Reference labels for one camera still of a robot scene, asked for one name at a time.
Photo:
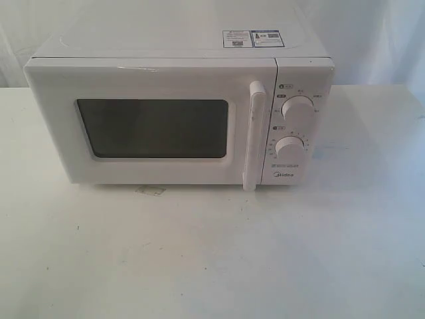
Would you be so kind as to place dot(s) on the white microwave oven body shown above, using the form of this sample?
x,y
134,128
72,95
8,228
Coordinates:
x,y
303,66

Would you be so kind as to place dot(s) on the lower white control knob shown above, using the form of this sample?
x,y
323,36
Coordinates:
x,y
289,147

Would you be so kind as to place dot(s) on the right blue info sticker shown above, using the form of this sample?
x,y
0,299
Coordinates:
x,y
267,39

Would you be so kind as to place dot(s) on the white control knob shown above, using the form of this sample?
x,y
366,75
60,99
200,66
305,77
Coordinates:
x,y
289,147
298,109

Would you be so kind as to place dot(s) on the upper white control knob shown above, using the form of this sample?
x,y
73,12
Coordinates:
x,y
298,109

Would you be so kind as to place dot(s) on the white microwave door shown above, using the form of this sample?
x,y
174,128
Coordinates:
x,y
156,120

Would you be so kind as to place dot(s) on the clear tape patch on table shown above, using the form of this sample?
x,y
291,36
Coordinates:
x,y
150,190

